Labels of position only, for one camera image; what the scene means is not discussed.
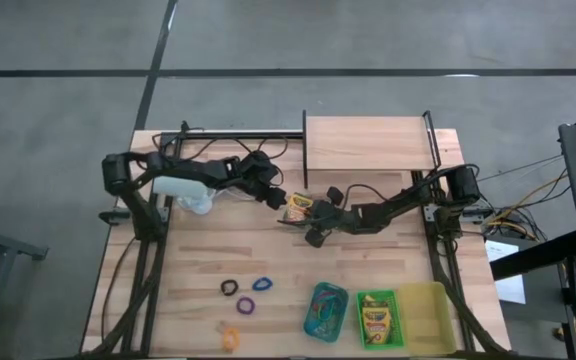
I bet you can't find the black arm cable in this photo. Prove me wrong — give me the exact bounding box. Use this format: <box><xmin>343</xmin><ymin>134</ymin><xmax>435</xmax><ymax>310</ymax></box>
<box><xmin>151</xmin><ymin>124</ymin><xmax>290</xmax><ymax>174</ymax></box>

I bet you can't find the brown cable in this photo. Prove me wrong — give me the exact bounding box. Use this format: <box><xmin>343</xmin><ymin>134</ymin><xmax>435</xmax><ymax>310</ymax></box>
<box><xmin>99</xmin><ymin>237</ymin><xmax>137</xmax><ymax>344</ymax></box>

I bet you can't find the black aluminium frame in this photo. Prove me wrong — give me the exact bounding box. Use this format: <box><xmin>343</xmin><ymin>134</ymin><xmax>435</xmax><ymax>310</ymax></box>
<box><xmin>85</xmin><ymin>119</ymin><xmax>305</xmax><ymax>357</ymax></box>
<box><xmin>410</xmin><ymin>169</ymin><xmax>513</xmax><ymax>357</ymax></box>

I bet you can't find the white power cable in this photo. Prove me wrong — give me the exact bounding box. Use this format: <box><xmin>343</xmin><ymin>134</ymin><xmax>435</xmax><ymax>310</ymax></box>
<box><xmin>210</xmin><ymin>185</ymin><xmax>260</xmax><ymax>203</ymax></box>

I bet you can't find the teal plastic basket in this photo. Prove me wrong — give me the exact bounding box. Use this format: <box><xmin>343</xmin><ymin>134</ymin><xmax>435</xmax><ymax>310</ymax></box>
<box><xmin>302</xmin><ymin>281</ymin><xmax>350</xmax><ymax>344</ymax></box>

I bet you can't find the white paper sheet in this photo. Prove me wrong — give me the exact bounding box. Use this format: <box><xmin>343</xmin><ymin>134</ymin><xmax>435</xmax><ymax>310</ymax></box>
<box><xmin>483</xmin><ymin>238</ymin><xmax>527</xmax><ymax>306</ymax></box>

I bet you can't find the green plastic basket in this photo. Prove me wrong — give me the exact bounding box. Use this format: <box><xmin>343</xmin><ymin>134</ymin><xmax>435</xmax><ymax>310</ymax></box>
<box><xmin>355</xmin><ymin>289</ymin><xmax>406</xmax><ymax>351</ymax></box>

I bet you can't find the black cable bundle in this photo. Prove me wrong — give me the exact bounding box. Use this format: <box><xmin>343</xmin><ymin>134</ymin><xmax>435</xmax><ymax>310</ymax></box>
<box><xmin>467</xmin><ymin>154</ymin><xmax>573</xmax><ymax>241</ymax></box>

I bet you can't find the purple coil keychain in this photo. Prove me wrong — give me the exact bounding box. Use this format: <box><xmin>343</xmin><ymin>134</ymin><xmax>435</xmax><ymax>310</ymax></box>
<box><xmin>235</xmin><ymin>295</ymin><xmax>256</xmax><ymax>316</ymax></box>

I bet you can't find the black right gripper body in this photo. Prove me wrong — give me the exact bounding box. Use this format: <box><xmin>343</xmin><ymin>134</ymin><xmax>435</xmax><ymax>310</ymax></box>
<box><xmin>304</xmin><ymin>186</ymin><xmax>360</xmax><ymax>249</ymax></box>

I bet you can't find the white desk lamp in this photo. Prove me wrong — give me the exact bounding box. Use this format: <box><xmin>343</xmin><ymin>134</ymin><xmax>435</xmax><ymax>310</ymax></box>
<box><xmin>151</xmin><ymin>172</ymin><xmax>215</xmax><ymax>216</ymax></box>

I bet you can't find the large crayon box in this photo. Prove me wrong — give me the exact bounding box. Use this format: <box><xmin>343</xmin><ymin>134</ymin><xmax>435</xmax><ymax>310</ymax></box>
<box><xmin>284</xmin><ymin>192</ymin><xmax>316</xmax><ymax>224</ymax></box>

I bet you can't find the wooden shelf riser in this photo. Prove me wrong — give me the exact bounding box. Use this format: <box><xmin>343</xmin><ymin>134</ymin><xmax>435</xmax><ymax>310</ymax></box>
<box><xmin>301</xmin><ymin>109</ymin><xmax>444</xmax><ymax>191</ymax></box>

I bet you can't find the yellow coil keychain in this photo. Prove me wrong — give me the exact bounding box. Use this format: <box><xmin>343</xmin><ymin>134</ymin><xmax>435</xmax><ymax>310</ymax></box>
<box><xmin>221</xmin><ymin>326</ymin><xmax>242</xmax><ymax>352</ymax></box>

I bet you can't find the yellow cable bundle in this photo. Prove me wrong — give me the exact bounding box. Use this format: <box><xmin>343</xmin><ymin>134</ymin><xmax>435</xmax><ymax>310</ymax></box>
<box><xmin>487</xmin><ymin>172</ymin><xmax>569</xmax><ymax>241</ymax></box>

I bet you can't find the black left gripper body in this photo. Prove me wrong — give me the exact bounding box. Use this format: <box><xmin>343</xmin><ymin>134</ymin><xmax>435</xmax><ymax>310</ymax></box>
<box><xmin>240</xmin><ymin>149</ymin><xmax>288</xmax><ymax>210</ymax></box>

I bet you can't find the yellow plastic bin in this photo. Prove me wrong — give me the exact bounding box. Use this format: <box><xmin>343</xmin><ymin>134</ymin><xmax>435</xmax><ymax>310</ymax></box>
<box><xmin>396</xmin><ymin>280</ymin><xmax>457</xmax><ymax>356</ymax></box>

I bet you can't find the yellow green packet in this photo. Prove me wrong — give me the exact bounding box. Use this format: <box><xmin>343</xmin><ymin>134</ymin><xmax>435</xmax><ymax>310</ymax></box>
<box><xmin>361</xmin><ymin>305</ymin><xmax>393</xmax><ymax>336</ymax></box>

